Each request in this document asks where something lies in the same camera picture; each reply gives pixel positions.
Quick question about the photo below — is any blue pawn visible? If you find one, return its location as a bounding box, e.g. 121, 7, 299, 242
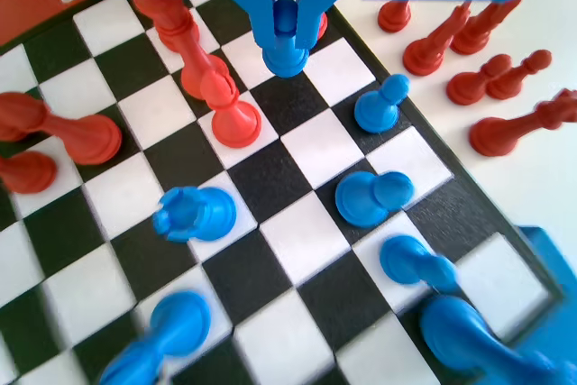
334, 170, 415, 229
262, 0, 311, 78
353, 73, 412, 134
379, 234, 459, 292

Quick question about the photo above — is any red bishop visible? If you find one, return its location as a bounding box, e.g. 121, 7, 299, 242
0, 91, 124, 166
197, 68, 263, 150

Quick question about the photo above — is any red queen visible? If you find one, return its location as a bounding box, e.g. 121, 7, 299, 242
468, 88, 577, 159

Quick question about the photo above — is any red king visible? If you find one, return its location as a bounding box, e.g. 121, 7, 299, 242
130, 0, 231, 102

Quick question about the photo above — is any black and white chessboard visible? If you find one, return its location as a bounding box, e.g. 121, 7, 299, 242
0, 0, 567, 385

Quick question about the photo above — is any blue base plate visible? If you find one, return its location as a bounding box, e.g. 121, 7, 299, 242
477, 225, 577, 385

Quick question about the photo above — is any blue rook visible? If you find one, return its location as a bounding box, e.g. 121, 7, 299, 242
151, 185, 238, 244

